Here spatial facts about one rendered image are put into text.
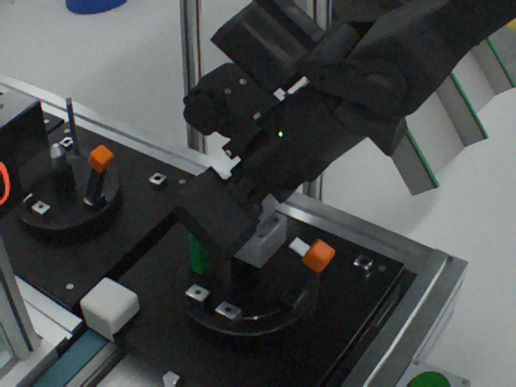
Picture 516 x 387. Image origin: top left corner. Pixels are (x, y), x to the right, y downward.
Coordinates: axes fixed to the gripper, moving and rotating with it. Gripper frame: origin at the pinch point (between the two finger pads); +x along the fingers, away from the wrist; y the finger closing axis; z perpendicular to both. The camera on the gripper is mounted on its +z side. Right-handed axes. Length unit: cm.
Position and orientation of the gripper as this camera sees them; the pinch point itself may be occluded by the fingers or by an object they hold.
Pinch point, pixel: (235, 190)
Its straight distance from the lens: 65.3
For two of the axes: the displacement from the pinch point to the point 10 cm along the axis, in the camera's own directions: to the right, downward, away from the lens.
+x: -5.1, 3.8, 7.7
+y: -5.5, 5.4, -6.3
